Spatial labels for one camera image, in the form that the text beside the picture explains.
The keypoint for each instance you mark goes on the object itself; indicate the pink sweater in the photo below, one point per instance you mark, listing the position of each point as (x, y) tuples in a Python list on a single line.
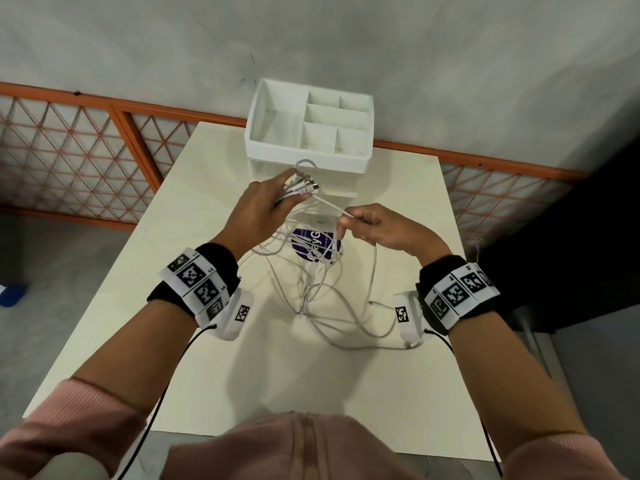
[(300, 452)]

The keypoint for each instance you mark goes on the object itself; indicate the person's right fingers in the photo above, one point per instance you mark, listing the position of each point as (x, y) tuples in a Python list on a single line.
[(354, 225)]

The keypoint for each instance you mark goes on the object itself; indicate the orange mesh fence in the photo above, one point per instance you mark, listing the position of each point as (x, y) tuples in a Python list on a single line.
[(75, 149)]

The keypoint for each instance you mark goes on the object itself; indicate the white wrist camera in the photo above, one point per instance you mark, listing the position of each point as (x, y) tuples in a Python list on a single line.
[(409, 317), (235, 314)]

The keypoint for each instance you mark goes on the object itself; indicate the black furniture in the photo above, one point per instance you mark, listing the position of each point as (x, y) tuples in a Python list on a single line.
[(565, 244)]

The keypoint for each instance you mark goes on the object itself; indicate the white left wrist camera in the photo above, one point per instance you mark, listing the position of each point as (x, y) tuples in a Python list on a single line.
[(235, 314)]

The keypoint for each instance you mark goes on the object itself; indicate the blue shoe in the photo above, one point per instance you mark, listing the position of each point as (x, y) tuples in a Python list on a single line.
[(11, 295)]

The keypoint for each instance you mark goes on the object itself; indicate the person's left fingers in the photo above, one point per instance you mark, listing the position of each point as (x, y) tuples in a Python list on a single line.
[(294, 187)]

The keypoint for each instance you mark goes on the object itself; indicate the black left wristband with markers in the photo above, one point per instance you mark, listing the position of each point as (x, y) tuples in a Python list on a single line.
[(200, 279)]

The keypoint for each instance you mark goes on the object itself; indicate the person's left hand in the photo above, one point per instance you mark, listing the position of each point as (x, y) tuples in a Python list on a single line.
[(252, 214)]

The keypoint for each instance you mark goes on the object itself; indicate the purple round sticker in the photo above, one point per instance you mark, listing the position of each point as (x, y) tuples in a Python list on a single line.
[(320, 240)]

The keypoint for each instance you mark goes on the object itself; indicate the black right wristband with markers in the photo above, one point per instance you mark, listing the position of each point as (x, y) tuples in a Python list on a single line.
[(457, 292)]

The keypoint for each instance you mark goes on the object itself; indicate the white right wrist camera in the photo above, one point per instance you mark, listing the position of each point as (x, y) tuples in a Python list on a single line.
[(409, 317)]

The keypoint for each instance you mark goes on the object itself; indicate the person's left forearm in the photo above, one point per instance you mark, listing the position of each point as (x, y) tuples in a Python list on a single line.
[(137, 354)]

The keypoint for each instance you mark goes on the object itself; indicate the white compartment organizer box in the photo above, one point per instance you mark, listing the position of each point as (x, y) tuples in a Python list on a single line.
[(310, 129)]

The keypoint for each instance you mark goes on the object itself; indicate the black wristband with markers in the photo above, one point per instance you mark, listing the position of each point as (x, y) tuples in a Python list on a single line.
[(457, 292), (200, 279)]

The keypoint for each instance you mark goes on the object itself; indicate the person's right hand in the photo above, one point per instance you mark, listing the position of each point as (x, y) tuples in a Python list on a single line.
[(395, 232)]

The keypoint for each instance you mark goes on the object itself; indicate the person's right forearm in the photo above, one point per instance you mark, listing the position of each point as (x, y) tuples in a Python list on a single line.
[(505, 374)]

